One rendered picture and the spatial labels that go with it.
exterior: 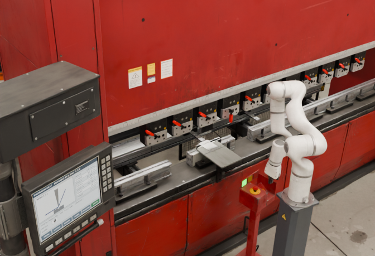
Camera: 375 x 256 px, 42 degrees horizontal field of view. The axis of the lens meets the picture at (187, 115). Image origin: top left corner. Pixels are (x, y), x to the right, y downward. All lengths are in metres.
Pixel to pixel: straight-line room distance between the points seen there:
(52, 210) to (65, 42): 0.72
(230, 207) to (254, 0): 1.51
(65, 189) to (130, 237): 1.10
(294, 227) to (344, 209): 1.66
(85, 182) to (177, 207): 1.18
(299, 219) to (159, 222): 0.90
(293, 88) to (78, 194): 1.40
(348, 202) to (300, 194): 1.84
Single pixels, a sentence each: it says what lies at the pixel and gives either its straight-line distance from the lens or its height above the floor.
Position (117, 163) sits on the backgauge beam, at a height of 0.93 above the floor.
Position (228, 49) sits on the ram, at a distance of 3.07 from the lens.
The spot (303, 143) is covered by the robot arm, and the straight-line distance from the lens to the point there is 2.67.
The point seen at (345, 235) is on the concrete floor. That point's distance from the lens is 4.32.
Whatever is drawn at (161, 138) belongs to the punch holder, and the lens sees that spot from 2.99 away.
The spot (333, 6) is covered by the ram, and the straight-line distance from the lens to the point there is 3.73.
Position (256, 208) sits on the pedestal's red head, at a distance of 3.29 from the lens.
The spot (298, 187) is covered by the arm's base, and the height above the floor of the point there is 1.12.
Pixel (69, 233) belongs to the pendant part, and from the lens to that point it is 2.27.
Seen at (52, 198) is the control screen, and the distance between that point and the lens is 2.11.
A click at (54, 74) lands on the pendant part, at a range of 2.09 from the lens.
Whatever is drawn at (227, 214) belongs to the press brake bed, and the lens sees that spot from 3.66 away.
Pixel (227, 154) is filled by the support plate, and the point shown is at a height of 1.00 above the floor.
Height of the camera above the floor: 2.79
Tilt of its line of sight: 29 degrees down
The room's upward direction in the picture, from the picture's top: 1 degrees clockwise
